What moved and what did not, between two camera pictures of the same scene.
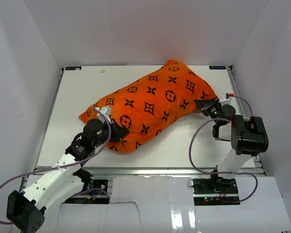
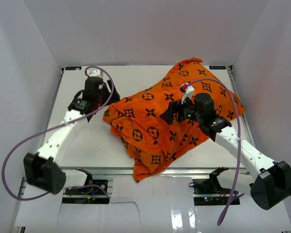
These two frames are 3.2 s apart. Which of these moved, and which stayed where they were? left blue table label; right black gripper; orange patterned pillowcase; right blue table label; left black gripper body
Moved: orange patterned pillowcase; right black gripper; left black gripper body
Stayed: right blue table label; left blue table label
